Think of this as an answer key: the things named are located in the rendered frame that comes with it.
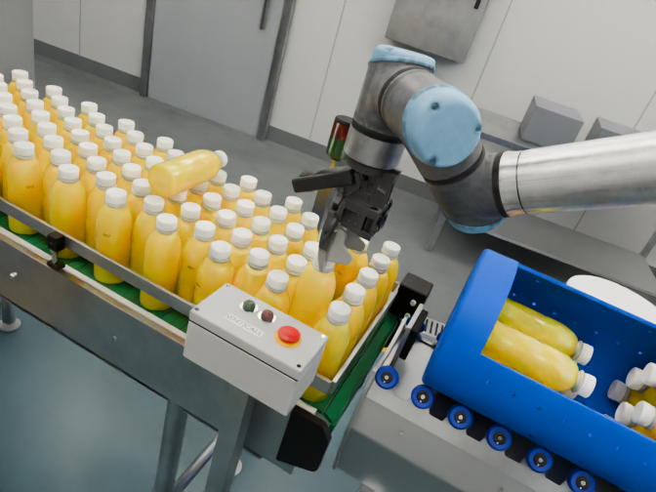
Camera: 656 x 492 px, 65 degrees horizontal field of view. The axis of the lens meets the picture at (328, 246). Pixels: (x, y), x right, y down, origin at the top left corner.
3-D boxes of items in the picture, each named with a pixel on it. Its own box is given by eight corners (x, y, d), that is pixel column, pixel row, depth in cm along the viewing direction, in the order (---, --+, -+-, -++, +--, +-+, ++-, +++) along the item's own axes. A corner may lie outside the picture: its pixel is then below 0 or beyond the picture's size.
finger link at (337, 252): (339, 288, 85) (358, 238, 82) (308, 272, 87) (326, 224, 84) (345, 282, 88) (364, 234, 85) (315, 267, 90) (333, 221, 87)
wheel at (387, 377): (402, 372, 97) (402, 372, 99) (381, 360, 98) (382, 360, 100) (391, 393, 96) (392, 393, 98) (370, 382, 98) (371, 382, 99)
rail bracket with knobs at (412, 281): (410, 333, 123) (425, 300, 117) (383, 319, 124) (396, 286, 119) (421, 313, 131) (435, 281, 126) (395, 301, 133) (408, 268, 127)
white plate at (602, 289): (547, 272, 139) (545, 275, 139) (621, 345, 117) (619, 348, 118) (619, 276, 149) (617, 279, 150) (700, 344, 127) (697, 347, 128)
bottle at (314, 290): (322, 339, 102) (348, 264, 93) (306, 358, 97) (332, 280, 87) (292, 322, 104) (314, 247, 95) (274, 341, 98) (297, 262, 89)
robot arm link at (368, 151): (342, 126, 75) (364, 115, 83) (332, 156, 78) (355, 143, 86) (396, 148, 73) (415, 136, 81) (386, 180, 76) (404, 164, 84)
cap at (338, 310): (333, 306, 92) (336, 298, 91) (351, 316, 91) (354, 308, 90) (322, 314, 89) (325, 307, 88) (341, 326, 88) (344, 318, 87)
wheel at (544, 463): (558, 455, 90) (555, 453, 91) (533, 441, 91) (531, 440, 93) (548, 478, 89) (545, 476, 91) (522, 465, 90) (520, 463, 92)
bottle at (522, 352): (470, 351, 89) (576, 405, 84) (487, 314, 89) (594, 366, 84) (468, 348, 96) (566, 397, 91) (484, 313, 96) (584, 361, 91)
